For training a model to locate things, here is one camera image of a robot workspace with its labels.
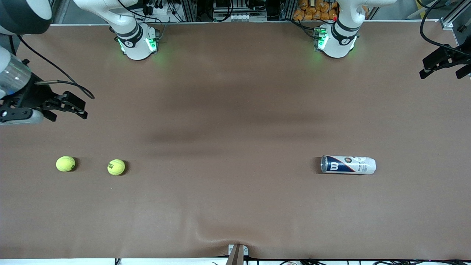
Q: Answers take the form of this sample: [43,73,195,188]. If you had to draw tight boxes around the yellow tennis ball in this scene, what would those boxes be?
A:
[56,156,76,172]
[107,159,126,176]

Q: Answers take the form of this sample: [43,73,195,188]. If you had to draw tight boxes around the blue white tennis ball can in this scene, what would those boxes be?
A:
[320,155,377,175]

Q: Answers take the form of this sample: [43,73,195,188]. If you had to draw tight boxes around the white power strip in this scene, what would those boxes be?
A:
[142,3,174,23]

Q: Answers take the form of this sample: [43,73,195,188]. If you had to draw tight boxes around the orange packaged goods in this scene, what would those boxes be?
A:
[293,0,340,21]

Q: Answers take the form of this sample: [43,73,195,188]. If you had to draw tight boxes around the brown table mat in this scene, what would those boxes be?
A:
[0,20,471,260]

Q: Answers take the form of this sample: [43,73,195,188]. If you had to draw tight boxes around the grey electronics unit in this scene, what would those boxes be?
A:
[213,0,268,22]

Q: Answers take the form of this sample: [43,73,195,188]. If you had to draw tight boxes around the aluminium frame profile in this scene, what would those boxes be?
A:
[440,0,471,46]
[50,0,72,25]

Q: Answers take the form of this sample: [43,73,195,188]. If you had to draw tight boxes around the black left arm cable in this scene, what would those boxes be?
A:
[419,0,471,56]

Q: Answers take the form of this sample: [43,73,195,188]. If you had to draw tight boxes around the aluminium frame post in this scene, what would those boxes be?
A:
[182,0,198,22]
[280,0,297,21]

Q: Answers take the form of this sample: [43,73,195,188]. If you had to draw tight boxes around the brown camera pole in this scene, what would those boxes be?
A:
[225,244,244,265]

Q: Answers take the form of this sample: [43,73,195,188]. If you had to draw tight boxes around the grey clamp bracket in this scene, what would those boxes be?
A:
[227,244,249,257]

